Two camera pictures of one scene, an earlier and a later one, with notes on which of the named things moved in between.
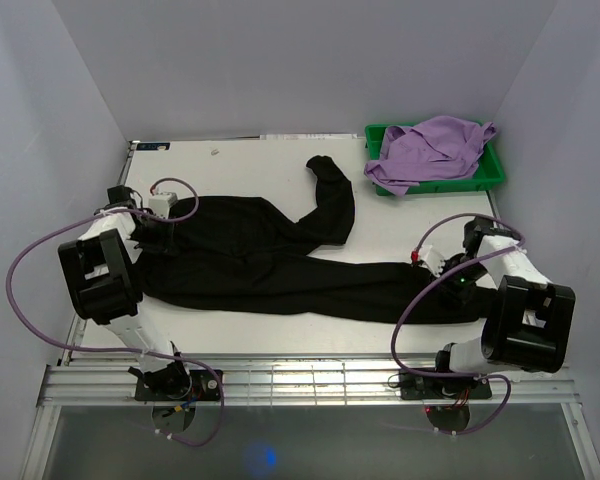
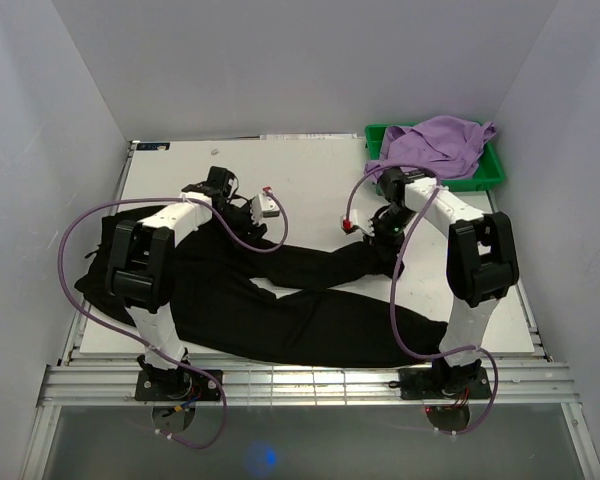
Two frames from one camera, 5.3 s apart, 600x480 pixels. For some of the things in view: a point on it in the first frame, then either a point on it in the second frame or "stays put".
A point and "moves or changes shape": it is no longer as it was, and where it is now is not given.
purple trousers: [440, 148] stays put
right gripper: [456, 297] -> [380, 239]
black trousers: [226, 254] moves or changes shape
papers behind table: [308, 137] stays put
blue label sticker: [153, 146] stays put
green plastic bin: [489, 172] stays put
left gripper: [166, 242] -> [256, 233]
